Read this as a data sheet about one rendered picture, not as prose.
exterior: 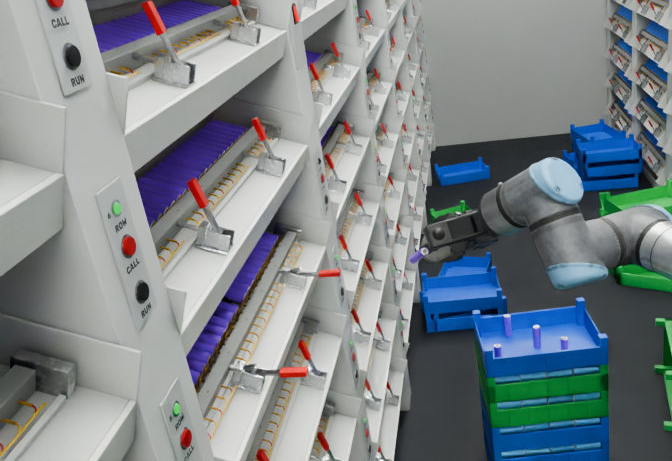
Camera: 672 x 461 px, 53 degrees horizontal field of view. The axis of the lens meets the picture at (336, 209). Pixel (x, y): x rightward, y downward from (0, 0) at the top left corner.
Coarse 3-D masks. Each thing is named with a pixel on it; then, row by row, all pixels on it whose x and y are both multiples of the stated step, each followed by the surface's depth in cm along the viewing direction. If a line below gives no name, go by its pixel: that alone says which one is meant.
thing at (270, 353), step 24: (288, 216) 125; (312, 240) 126; (288, 264) 118; (312, 264) 119; (288, 288) 111; (312, 288) 119; (288, 312) 104; (264, 336) 98; (288, 336) 99; (264, 360) 93; (264, 384) 88; (240, 408) 84; (264, 408) 89; (216, 432) 79; (240, 432) 80; (216, 456) 70; (240, 456) 77
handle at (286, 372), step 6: (252, 372) 87; (258, 372) 87; (264, 372) 87; (270, 372) 87; (276, 372) 86; (282, 372) 86; (288, 372) 86; (294, 372) 85; (300, 372) 85; (306, 372) 86
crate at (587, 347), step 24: (528, 312) 185; (552, 312) 185; (576, 312) 185; (480, 336) 187; (504, 336) 185; (528, 336) 184; (552, 336) 182; (576, 336) 180; (600, 336) 166; (504, 360) 168; (528, 360) 168; (552, 360) 168; (576, 360) 168; (600, 360) 167
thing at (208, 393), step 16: (288, 240) 120; (272, 272) 110; (256, 288) 104; (256, 304) 100; (240, 320) 96; (240, 336) 93; (224, 352) 89; (224, 368) 86; (208, 384) 83; (208, 400) 80
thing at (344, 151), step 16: (336, 128) 184; (352, 128) 188; (368, 128) 189; (336, 144) 178; (352, 144) 176; (368, 144) 189; (336, 160) 167; (352, 160) 170; (336, 176) 150; (352, 176) 161; (336, 192) 150; (336, 208) 134; (336, 224) 139
